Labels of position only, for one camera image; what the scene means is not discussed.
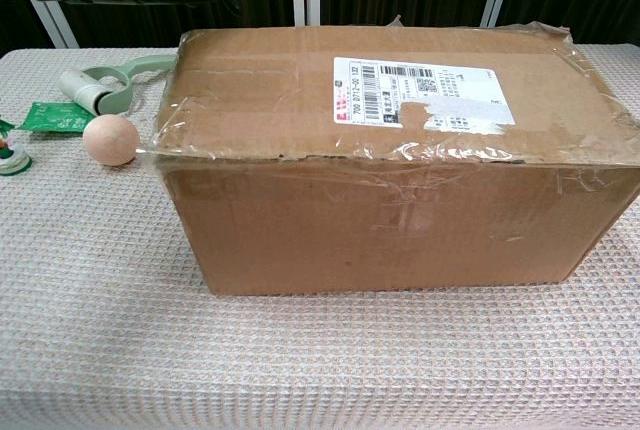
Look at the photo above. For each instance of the brown cardboard box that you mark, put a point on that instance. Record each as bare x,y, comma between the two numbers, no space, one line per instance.
390,210

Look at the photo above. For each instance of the beige waffle tablecloth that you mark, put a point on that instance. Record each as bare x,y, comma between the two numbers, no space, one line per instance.
150,340

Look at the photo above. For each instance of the green foil packet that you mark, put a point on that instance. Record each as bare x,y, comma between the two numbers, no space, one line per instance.
50,120

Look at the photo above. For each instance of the small green white figurine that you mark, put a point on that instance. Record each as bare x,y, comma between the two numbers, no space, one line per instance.
15,160

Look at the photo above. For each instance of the green lint roller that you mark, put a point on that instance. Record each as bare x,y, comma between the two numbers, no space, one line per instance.
125,75

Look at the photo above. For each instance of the peach wooden ball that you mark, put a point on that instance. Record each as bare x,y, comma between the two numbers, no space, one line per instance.
111,141

